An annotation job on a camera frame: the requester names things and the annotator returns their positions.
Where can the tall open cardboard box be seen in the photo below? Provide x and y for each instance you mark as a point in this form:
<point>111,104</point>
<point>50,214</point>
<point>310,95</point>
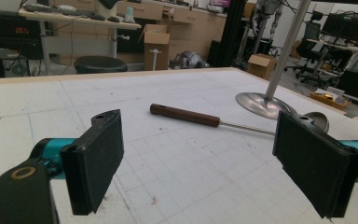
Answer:
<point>156,46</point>

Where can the white desk with keyboards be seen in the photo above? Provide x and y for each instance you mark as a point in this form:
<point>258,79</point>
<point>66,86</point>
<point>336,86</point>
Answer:
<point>74,20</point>

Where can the black office chair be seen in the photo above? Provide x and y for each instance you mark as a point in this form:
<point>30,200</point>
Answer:
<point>312,53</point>

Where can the black equipment case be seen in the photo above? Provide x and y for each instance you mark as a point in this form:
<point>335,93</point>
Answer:
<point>12,32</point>

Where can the yellow tray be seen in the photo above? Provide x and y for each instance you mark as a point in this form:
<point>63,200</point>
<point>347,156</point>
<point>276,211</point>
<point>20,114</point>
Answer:
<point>328,99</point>

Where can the black metal frame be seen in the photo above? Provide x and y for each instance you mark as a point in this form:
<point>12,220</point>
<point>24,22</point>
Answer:
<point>228,32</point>

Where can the metal stand with round base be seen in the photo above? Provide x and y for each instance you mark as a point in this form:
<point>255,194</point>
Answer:
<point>279,62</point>

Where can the grey robot on floor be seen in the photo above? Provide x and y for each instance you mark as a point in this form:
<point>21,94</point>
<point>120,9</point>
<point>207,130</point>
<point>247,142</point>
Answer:
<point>188,60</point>

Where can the black monitor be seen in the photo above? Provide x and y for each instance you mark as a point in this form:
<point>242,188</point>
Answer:
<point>345,25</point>

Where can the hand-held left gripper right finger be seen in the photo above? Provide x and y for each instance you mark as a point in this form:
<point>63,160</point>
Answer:
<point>315,161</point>

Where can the grey humanoid robot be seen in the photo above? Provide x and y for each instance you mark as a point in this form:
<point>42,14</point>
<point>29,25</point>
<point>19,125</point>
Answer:
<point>265,18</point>

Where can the black round stool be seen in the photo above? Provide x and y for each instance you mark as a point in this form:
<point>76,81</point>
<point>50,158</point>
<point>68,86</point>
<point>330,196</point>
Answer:
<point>100,64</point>

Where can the small cardboard box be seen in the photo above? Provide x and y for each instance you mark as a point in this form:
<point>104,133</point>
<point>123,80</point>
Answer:
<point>261,65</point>

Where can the wooden cabinet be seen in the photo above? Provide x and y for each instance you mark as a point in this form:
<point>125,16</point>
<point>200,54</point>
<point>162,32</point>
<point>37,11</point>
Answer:
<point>186,28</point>

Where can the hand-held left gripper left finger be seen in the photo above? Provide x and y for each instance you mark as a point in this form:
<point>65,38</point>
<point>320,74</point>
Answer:
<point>94,161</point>

